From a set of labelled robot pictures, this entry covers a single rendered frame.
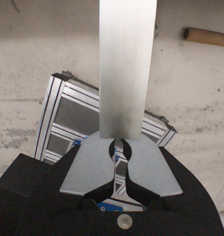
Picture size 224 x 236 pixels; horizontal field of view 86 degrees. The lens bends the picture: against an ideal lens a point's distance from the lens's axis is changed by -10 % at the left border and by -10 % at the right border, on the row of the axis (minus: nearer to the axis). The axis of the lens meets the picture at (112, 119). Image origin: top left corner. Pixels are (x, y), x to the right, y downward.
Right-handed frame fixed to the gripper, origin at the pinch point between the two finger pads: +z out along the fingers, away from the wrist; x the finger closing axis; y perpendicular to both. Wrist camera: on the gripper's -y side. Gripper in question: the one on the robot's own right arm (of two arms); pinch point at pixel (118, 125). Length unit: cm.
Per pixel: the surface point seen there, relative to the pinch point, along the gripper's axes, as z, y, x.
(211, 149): 83, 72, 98
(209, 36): 75, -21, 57
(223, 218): 71, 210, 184
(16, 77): 83, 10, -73
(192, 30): 75, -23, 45
